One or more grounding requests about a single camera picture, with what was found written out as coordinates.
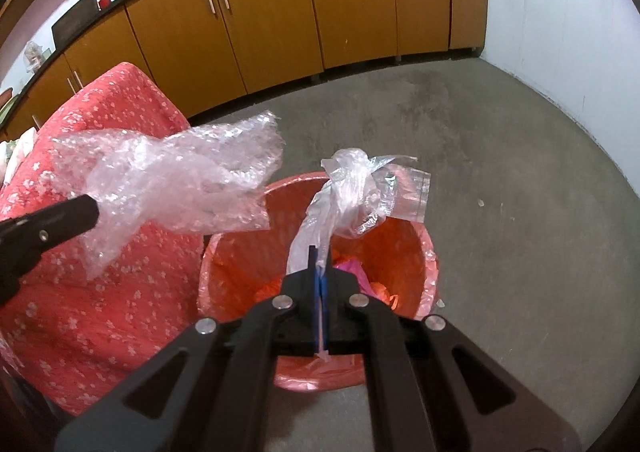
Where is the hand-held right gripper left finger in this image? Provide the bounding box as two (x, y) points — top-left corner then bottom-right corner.
(55, 244), (321, 452)

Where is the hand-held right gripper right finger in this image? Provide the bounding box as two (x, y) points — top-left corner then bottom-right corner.
(321, 266), (583, 452)

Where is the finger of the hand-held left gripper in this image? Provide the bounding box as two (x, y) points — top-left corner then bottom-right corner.
(0, 194), (101, 305)

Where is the orange plastic bag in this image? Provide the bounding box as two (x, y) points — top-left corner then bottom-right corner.
(252, 278), (286, 305)

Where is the red plastic bin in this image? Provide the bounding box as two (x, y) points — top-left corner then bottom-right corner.
(196, 171), (443, 390)

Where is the clear plastic bag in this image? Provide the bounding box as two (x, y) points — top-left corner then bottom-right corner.
(286, 148), (432, 363)

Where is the clear bubble wrap sheet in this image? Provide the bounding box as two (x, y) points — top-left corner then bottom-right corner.
(51, 110), (285, 281)

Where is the pink plastic bag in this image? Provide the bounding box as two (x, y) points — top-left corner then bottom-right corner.
(332, 254), (373, 300)

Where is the pale plastic bag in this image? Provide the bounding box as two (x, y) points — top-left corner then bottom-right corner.
(0, 128), (38, 187)

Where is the red floral tablecloth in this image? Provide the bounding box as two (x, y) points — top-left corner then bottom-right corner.
(0, 62), (206, 418)

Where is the black flat board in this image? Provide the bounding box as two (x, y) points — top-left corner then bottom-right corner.
(51, 0), (98, 50)

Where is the wooden cabinet unit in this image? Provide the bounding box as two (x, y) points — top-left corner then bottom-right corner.
(0, 0), (491, 143)

